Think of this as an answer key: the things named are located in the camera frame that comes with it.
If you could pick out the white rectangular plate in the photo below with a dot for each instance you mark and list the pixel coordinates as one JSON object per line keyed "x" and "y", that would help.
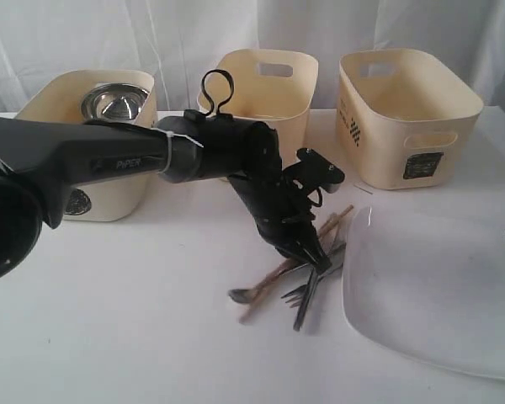
{"x": 428, "y": 287}

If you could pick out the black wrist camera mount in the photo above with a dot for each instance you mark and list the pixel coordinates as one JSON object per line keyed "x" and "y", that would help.
{"x": 313, "y": 171}

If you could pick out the wooden chopstick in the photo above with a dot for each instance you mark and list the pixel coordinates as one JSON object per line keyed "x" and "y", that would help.
{"x": 335, "y": 235}
{"x": 290, "y": 263}

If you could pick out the white backdrop curtain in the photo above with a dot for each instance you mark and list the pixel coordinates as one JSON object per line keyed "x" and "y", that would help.
{"x": 177, "y": 41}

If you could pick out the steel bowl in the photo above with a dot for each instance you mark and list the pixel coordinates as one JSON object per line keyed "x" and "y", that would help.
{"x": 114, "y": 102}

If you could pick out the steel fork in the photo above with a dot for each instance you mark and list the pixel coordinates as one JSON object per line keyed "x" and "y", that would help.
{"x": 294, "y": 294}

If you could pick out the steel knife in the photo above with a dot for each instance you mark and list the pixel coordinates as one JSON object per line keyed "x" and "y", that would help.
{"x": 311, "y": 285}

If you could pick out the steel spoon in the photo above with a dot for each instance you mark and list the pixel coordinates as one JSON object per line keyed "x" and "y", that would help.
{"x": 247, "y": 296}

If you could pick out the cream bin with triangle mark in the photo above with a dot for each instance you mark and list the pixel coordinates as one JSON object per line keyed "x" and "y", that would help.
{"x": 276, "y": 87}

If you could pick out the cream bin with circle mark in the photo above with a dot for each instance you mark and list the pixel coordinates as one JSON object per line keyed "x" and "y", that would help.
{"x": 59, "y": 102}

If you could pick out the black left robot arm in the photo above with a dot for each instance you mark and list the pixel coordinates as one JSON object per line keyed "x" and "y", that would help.
{"x": 42, "y": 163}

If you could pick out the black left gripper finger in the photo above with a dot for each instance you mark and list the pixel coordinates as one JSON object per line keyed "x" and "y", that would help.
{"x": 302, "y": 253}
{"x": 316, "y": 254}

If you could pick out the cream bin with square mark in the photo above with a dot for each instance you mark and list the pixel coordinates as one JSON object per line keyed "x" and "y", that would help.
{"x": 403, "y": 117}

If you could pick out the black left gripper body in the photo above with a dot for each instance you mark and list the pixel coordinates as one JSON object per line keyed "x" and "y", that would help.
{"x": 282, "y": 211}

